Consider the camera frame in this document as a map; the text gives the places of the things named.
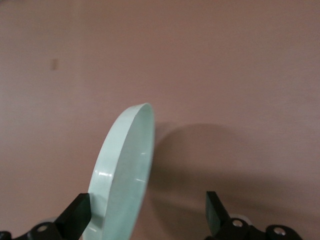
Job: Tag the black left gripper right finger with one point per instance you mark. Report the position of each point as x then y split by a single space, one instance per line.
217 220

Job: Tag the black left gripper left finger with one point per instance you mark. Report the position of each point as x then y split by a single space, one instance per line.
70 225

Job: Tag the large table cover sheet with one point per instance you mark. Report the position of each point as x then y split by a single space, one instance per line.
225 75

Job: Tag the pale green round plate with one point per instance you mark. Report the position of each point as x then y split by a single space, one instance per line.
130 175

